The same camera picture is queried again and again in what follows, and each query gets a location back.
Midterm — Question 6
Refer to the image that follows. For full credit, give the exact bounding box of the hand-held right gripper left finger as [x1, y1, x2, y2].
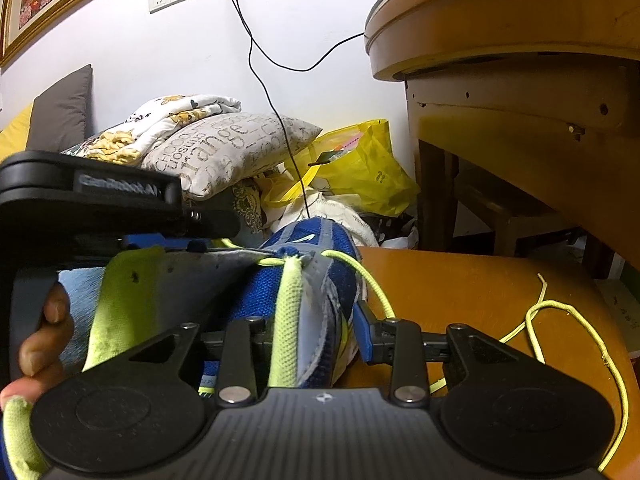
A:
[80, 317, 266, 407]

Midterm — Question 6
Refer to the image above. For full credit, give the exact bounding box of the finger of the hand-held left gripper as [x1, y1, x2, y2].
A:
[120, 232, 226, 255]
[181, 194, 244, 236]

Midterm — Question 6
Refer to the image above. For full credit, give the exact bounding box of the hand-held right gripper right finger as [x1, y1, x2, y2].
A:
[352, 302, 531, 407]

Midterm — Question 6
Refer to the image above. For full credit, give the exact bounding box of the blue running shoe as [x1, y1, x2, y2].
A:
[0, 217, 371, 480]

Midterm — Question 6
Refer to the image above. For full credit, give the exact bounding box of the neon yellow shoelace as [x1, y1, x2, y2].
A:
[220, 237, 630, 480]

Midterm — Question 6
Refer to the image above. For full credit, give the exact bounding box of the person's left hand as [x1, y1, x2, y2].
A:
[0, 284, 76, 411]

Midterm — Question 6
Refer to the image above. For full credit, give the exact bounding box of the blue floral brocade cover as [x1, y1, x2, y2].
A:
[57, 137, 273, 371]

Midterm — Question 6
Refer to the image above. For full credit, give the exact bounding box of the grey printed pillow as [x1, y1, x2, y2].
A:
[141, 111, 323, 198]

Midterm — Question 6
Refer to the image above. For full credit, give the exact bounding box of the yellow cushion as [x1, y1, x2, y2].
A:
[0, 102, 36, 161]

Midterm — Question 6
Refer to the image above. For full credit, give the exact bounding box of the dark grey cushion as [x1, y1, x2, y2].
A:
[27, 64, 94, 153]

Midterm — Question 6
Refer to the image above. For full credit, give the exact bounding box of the dark cloth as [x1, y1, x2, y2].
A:
[357, 212, 418, 250]

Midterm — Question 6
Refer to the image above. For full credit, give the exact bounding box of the small wooden table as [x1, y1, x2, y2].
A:
[340, 246, 632, 480]

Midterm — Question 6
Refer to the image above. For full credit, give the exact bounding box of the yellow plastic bag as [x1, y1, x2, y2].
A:
[262, 119, 421, 218]

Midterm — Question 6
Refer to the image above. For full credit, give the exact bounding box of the wooden chair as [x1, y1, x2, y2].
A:
[452, 167, 586, 261]

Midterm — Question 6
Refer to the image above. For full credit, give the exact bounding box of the round wooden dining table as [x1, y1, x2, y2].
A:
[364, 0, 640, 281]

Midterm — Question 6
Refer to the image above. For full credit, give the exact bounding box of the black cable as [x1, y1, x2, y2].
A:
[219, 0, 310, 220]
[249, 32, 367, 72]

